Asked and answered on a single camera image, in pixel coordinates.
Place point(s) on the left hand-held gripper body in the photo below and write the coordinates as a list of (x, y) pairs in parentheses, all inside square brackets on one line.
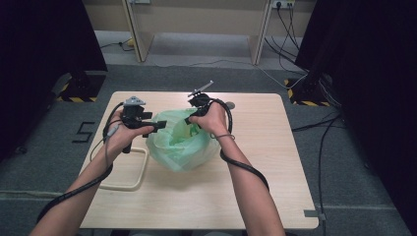
[(132, 114)]

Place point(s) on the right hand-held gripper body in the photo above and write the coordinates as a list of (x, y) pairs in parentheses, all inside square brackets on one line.
[(200, 100)]

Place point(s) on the green printed plastic bag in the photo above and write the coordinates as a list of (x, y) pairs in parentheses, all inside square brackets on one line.
[(183, 154)]

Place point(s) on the person's right hand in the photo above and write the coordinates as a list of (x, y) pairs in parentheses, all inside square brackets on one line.
[(213, 121)]

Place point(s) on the person's left hand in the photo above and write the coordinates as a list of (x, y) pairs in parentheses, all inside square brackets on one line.
[(123, 139)]

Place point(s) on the thin wrist band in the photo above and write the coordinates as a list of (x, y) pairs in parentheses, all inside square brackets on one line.
[(224, 135)]

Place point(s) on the black stand base hazard tape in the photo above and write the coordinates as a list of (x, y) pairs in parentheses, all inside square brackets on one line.
[(82, 87), (306, 90)]

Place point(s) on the small yellow object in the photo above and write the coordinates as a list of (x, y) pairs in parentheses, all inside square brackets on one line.
[(130, 42)]

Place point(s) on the black curtain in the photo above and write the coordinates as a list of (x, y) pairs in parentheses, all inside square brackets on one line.
[(377, 98), (39, 65)]

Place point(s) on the white wall power outlet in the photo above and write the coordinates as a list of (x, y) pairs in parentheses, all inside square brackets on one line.
[(283, 4)]

